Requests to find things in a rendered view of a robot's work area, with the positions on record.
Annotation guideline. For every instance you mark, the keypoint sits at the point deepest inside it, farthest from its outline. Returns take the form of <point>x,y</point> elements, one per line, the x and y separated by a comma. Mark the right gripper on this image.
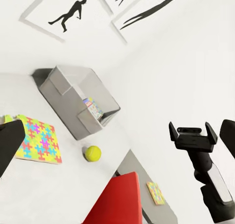
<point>198,147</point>

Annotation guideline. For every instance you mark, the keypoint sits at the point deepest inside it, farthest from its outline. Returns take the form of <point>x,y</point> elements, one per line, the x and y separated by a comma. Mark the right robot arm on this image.
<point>216,196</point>

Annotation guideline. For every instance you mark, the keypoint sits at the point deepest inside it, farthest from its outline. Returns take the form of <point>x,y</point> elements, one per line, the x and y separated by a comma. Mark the jigsaw puzzle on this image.
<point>156,193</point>
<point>40,141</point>

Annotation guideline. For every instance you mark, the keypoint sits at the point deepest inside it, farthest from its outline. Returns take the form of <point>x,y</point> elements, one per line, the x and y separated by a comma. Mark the tennis ball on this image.
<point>93,153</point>

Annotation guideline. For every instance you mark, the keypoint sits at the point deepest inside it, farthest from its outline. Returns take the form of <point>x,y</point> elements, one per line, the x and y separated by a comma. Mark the board game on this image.
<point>98,113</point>

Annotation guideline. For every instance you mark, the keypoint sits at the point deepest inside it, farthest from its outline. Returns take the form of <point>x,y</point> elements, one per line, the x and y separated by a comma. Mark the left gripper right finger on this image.
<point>227,135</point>

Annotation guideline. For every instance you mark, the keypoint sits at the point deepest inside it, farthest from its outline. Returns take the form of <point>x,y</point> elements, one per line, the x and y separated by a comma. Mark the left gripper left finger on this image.
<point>12,135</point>

